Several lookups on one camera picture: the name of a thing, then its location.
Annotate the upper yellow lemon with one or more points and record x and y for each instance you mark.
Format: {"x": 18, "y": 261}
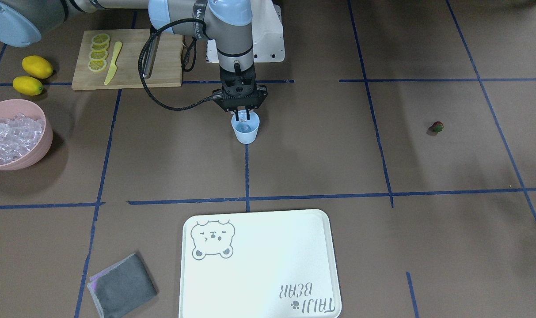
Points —
{"x": 37, "y": 67}

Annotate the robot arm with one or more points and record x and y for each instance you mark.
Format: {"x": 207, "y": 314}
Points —
{"x": 24, "y": 22}

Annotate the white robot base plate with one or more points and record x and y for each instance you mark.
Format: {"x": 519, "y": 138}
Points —
{"x": 272, "y": 39}

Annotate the bamboo cutting board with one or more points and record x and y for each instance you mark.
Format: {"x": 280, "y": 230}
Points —
{"x": 167, "y": 69}

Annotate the clear ice cube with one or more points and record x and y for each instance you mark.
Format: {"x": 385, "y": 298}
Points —
{"x": 243, "y": 115}

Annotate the yellow plastic knife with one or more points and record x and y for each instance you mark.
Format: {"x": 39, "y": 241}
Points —
{"x": 112, "y": 66}

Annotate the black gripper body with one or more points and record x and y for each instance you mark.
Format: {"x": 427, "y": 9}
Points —
{"x": 248, "y": 113}

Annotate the pink bowl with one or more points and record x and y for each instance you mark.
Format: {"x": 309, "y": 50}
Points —
{"x": 11, "y": 107}

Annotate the red strawberry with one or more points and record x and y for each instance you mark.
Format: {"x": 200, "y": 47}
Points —
{"x": 436, "y": 128}

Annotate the lemon slice lower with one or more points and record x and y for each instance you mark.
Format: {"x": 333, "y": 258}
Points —
{"x": 97, "y": 65}

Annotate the yellow lemon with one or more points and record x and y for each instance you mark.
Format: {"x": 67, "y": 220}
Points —
{"x": 28, "y": 86}
{"x": 37, "y": 67}

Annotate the metal knife handle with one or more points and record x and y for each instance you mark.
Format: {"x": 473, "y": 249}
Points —
{"x": 149, "y": 57}

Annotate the light blue plastic cup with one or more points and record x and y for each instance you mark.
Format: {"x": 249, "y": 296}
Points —
{"x": 246, "y": 131}

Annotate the lemon slice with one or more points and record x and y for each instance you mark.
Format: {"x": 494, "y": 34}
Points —
{"x": 97, "y": 65}
{"x": 100, "y": 39}

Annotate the grey folded cloth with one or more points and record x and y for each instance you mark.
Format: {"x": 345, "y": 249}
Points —
{"x": 122, "y": 287}

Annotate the lower yellow lemon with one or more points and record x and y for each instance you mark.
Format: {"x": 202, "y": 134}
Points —
{"x": 28, "y": 86}

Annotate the white bear serving tray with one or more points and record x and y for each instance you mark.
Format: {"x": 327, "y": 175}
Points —
{"x": 278, "y": 264}

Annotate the pile of clear ice cubes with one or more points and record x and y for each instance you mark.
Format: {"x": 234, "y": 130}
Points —
{"x": 18, "y": 136}

